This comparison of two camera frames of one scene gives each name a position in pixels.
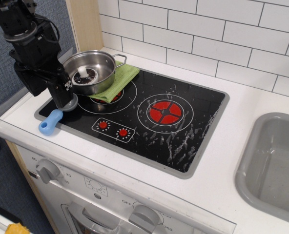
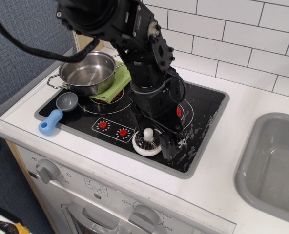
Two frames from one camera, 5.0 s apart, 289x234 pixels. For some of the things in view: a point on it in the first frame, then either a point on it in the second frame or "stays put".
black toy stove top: [162, 121] stays put
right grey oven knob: [144, 217] stays put
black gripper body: [36, 68] → [155, 102]
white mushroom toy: [84, 76] → [148, 143]
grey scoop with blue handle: [48, 126] stays put
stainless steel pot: [92, 72] stays put
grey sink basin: [268, 174] stays put
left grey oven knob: [47, 170] stays put
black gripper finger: [62, 91] → [169, 144]
